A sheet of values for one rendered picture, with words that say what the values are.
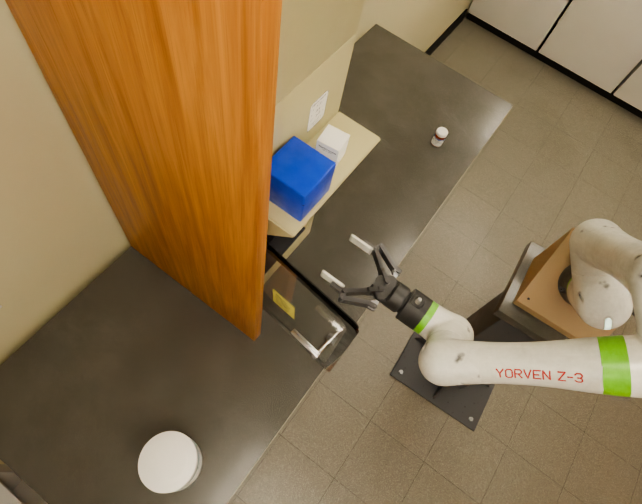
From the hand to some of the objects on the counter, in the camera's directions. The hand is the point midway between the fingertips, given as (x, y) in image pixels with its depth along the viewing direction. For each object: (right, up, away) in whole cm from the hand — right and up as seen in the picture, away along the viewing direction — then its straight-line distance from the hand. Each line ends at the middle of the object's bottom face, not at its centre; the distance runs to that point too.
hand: (339, 256), depth 122 cm
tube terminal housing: (-28, +4, +27) cm, 39 cm away
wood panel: (-43, -10, +18) cm, 48 cm away
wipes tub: (-42, -53, -4) cm, 68 cm away
